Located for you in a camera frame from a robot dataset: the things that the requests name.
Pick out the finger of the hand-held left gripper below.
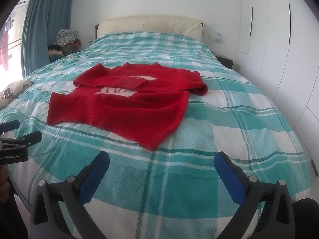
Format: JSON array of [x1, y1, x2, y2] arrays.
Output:
[[0, 120, 21, 137], [0, 130, 43, 150]]

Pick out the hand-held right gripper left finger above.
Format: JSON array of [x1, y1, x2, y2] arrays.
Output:
[[29, 151, 110, 239]]

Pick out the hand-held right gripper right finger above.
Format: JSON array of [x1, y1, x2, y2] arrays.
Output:
[[214, 151, 296, 239]]

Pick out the red knit sweater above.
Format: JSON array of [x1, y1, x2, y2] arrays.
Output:
[[46, 63, 208, 151]]

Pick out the pile of clothes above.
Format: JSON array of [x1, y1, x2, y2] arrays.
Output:
[[47, 28, 82, 63]]

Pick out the person's left hand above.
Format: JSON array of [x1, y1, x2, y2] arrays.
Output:
[[0, 166, 11, 198]]

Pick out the patterned pillow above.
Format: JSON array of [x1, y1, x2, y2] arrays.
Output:
[[0, 79, 34, 110]]

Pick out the teal plaid bed blanket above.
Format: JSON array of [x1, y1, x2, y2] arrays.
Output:
[[0, 32, 313, 239]]

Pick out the hanging laundry outside window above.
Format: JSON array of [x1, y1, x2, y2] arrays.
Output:
[[0, 17, 16, 71]]

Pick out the blue curtain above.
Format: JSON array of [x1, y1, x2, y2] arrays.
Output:
[[22, 0, 75, 78]]

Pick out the dark wooden nightstand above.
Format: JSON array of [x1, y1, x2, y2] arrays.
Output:
[[214, 53, 235, 70]]

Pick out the white wardrobe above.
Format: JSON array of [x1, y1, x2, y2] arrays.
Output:
[[235, 0, 319, 132]]

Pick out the cream padded headboard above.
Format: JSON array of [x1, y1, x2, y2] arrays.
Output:
[[95, 16, 204, 42]]

